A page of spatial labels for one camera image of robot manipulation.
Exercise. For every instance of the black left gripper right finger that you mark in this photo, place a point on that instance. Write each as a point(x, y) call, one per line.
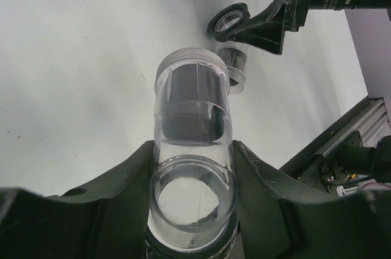
point(280, 217)

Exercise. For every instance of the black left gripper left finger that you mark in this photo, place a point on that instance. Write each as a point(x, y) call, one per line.
point(103, 218)

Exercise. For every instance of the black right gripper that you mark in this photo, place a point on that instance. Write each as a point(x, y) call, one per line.
point(266, 30)

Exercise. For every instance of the clear elbow pipe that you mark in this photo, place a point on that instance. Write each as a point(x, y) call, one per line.
point(234, 54)
point(193, 188)

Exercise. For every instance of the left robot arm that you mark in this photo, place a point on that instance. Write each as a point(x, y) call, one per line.
point(341, 211)

